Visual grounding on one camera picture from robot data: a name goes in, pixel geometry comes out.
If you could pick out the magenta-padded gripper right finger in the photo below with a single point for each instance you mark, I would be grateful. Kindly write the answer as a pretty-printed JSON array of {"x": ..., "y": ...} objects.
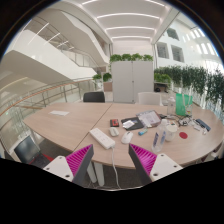
[{"x": 146, "y": 159}]

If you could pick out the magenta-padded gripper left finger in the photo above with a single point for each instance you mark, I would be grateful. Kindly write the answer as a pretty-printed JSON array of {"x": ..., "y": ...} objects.
[{"x": 78, "y": 160}]

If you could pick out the small teal blue item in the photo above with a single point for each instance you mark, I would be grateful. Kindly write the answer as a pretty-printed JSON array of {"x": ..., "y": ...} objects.
[{"x": 142, "y": 132}]

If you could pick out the white computer mouse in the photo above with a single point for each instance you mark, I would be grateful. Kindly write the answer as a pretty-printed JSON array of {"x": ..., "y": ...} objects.
[{"x": 126, "y": 137}]

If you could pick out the white power strip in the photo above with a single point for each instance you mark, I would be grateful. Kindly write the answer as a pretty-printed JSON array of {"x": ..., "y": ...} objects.
[{"x": 101, "y": 137}]

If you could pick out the white cup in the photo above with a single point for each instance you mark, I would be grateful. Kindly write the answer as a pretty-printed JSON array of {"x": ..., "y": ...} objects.
[{"x": 171, "y": 132}]

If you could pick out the black notebook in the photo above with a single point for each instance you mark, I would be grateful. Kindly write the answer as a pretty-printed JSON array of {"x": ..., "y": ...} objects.
[{"x": 137, "y": 124}]

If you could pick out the small white packet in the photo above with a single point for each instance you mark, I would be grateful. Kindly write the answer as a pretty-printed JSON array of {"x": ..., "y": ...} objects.
[{"x": 128, "y": 124}]

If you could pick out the small grey computer mouse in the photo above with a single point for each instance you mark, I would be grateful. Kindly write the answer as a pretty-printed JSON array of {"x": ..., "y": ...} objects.
[{"x": 114, "y": 131}]

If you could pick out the flat round red coaster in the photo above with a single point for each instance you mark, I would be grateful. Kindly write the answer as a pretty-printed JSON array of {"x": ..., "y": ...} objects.
[{"x": 183, "y": 135}]

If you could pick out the small red black box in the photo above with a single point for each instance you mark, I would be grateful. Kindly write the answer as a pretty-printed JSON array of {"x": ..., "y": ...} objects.
[{"x": 114, "y": 122}]

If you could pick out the white paper sheet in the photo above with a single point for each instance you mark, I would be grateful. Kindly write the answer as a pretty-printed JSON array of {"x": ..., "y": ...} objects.
[{"x": 59, "y": 113}]

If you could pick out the clear bottle with white cap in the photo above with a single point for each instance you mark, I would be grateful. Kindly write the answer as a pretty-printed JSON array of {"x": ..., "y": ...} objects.
[{"x": 171, "y": 106}]

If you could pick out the small white box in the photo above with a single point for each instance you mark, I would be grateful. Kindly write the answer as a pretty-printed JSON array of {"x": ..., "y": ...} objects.
[{"x": 197, "y": 127}]

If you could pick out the white chair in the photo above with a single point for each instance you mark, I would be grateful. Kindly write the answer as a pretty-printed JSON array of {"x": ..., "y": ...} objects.
[{"x": 149, "y": 98}]

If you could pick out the small clear plastic bag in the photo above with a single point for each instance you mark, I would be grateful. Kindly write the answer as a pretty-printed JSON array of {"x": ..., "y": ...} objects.
[{"x": 204, "y": 131}]

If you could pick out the green tote bag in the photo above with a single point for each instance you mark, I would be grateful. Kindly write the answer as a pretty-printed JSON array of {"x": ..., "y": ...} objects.
[{"x": 181, "y": 104}]

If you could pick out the black chair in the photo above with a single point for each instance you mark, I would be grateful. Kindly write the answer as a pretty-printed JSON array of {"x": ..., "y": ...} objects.
[{"x": 94, "y": 96}]

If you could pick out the dark blue keyboard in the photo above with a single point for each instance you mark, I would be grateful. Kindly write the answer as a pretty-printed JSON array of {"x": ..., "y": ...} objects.
[{"x": 203, "y": 124}]

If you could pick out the glass railing with wooden handrail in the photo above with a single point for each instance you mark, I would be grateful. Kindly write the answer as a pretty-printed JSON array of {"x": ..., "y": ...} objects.
[{"x": 43, "y": 92}]

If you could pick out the white cabinet with plants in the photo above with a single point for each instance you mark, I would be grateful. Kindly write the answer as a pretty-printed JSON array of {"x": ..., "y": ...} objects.
[{"x": 131, "y": 80}]

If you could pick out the wooden planter with green plants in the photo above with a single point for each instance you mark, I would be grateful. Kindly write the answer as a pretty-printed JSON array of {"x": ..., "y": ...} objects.
[{"x": 107, "y": 83}]

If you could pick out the green hedge plant row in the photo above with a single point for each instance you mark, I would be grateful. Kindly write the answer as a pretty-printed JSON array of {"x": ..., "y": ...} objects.
[{"x": 196, "y": 80}]

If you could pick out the ceiling light strips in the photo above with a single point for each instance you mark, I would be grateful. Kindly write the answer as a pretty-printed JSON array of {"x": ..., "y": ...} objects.
[{"x": 128, "y": 15}]

